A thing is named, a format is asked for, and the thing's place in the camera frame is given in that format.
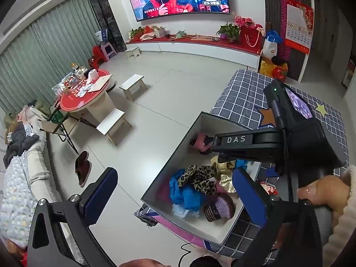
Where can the light blue dotted quilt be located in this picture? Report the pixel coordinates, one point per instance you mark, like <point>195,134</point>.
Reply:
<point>14,197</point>

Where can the red gift bag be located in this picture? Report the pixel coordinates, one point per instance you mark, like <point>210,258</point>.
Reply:
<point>251,37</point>

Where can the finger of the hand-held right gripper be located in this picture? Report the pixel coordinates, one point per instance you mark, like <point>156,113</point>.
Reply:
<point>236,156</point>
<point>236,140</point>

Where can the round red table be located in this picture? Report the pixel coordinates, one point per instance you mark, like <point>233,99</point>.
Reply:
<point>80,101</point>

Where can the red plastic stool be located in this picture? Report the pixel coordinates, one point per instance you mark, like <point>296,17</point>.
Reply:
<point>96,56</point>

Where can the white cardboard box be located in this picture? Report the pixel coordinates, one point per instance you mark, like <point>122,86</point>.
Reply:
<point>211,122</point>

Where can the pink sponge block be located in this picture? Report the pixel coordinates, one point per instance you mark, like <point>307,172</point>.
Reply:
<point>198,142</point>

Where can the black folding table frame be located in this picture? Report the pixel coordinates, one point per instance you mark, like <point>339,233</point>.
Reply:
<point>64,133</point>

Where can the purple knit hat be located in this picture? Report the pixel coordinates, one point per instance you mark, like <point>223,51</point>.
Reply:
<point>219,208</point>

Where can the grey green curtain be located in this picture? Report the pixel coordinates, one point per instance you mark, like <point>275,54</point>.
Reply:
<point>41,47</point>

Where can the fruit printed table cover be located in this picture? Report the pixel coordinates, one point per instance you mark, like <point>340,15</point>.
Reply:
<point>268,187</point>

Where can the black glass display cabinet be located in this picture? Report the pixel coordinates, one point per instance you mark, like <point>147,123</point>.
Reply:
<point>108,14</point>

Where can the grey checked star tablecloth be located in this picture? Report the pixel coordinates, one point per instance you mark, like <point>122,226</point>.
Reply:
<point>244,89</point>

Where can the person's right forearm cream sleeve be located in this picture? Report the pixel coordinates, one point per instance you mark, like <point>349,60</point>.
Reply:
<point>345,228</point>

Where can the green potted plant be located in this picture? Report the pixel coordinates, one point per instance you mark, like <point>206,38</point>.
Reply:
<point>228,30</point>

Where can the person's right hand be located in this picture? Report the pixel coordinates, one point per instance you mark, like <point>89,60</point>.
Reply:
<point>322,192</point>

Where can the blue plastic bag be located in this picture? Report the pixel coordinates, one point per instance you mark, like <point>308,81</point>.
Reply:
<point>274,36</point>

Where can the red wall calendar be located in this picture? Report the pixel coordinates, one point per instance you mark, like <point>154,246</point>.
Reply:
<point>299,30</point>

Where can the purple plastic stool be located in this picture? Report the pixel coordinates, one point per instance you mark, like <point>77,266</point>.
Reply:
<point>107,50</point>

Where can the small white wooden stool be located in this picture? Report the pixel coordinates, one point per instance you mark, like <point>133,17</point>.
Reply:
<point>133,51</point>

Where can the leopard print scrunchie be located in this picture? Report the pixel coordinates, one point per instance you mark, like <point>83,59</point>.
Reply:
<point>200,183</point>

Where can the white tissue roll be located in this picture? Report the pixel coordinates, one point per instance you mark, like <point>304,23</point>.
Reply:
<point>93,75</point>

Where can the pile of clothes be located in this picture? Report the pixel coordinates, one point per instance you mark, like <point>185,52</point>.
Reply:
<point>19,139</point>

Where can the beige satin scrunchie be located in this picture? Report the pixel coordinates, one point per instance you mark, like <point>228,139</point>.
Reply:
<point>219,162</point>

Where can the white shopping bag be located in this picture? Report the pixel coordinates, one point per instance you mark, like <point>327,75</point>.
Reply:
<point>269,49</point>

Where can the light blue face mask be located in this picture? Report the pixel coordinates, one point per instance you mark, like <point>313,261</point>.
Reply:
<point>182,213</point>

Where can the blue cloth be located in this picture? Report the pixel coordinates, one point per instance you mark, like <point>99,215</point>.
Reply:
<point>186,197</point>

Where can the white sofa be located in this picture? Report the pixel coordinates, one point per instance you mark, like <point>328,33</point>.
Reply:
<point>36,167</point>

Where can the red topped white television cabinet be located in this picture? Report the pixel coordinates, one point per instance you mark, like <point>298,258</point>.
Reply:
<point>194,50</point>

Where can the yellow red gift box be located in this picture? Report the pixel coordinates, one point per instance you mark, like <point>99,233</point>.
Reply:
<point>271,69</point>

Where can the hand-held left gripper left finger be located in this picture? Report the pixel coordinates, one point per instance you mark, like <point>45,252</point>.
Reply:
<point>101,197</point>

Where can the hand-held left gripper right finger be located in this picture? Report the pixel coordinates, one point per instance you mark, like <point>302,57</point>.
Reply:
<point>249,194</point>

